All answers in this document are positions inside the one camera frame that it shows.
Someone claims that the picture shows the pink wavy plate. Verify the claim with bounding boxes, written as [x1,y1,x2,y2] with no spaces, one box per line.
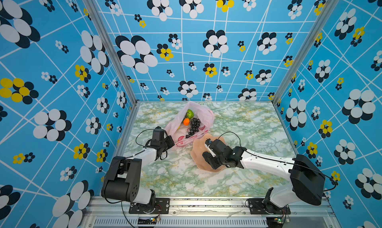
[190,133,227,173]

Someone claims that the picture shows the orange tangerine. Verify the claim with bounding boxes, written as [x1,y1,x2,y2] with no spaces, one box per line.
[183,118,190,126]

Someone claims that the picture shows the pink plastic bag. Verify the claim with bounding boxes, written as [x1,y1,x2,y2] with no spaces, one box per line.
[165,102,215,147]

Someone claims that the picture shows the green kiwi fruit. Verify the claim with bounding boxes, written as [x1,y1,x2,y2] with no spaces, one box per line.
[185,109,195,119]

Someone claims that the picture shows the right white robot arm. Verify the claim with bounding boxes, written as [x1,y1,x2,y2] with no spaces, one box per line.
[203,138,325,214]

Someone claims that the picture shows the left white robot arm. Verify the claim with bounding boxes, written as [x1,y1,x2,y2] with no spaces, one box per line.
[101,126,175,210]

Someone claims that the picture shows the black grape bunch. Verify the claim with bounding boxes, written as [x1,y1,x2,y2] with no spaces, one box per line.
[186,117,201,138]

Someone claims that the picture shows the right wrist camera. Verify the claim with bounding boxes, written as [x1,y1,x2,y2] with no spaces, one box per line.
[204,139,217,157]

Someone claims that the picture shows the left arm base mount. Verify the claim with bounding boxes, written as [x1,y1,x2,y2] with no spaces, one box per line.
[128,198,170,215]

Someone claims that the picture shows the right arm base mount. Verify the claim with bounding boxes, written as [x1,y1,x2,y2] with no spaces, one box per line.
[245,198,291,215]

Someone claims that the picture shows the aluminium front rail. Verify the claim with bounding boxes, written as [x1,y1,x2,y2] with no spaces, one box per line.
[80,197,340,228]

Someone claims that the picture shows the left corner aluminium post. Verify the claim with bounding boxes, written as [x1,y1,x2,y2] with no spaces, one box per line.
[83,0,137,107]

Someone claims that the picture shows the corner aluminium post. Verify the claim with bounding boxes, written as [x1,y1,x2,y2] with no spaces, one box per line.
[272,0,340,106]
[83,0,137,107]

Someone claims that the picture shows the right corner aluminium post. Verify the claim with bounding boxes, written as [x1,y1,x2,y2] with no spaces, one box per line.
[272,0,340,106]

